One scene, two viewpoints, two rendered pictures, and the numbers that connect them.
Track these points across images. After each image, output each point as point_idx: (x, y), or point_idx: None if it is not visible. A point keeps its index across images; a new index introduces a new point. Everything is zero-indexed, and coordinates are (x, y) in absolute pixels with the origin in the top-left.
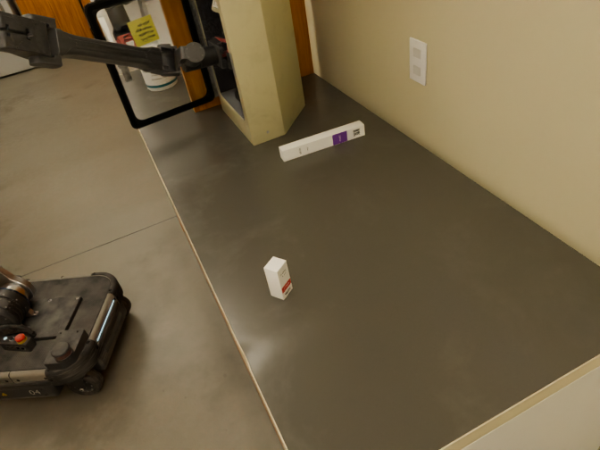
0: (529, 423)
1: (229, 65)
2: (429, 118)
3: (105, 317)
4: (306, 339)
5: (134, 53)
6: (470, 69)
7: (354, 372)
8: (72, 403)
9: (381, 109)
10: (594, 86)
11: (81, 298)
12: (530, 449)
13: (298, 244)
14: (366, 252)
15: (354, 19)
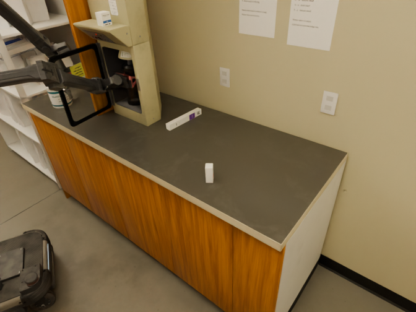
0: (320, 202)
1: (130, 86)
2: (232, 101)
3: (47, 254)
4: (233, 193)
5: (88, 82)
6: (253, 77)
7: (260, 198)
8: None
9: (201, 102)
10: (308, 77)
11: (24, 248)
12: (319, 217)
13: (203, 161)
14: (235, 157)
15: (183, 60)
